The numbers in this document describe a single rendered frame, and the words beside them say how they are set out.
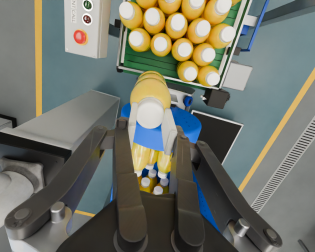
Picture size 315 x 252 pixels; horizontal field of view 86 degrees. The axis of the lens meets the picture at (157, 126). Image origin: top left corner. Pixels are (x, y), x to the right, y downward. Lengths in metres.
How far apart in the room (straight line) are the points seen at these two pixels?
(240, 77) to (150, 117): 0.68
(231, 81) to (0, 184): 1.01
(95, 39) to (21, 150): 0.58
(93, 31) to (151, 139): 0.36
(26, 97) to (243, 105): 2.23
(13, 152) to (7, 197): 0.20
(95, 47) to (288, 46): 1.68
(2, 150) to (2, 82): 1.44
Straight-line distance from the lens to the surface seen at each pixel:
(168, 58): 0.76
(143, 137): 0.49
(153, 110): 0.23
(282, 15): 0.83
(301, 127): 2.29
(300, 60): 2.04
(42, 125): 1.10
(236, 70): 0.86
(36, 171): 0.93
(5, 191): 0.86
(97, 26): 0.60
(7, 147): 0.95
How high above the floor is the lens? 1.66
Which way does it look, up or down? 66 degrees down
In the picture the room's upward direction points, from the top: 173 degrees counter-clockwise
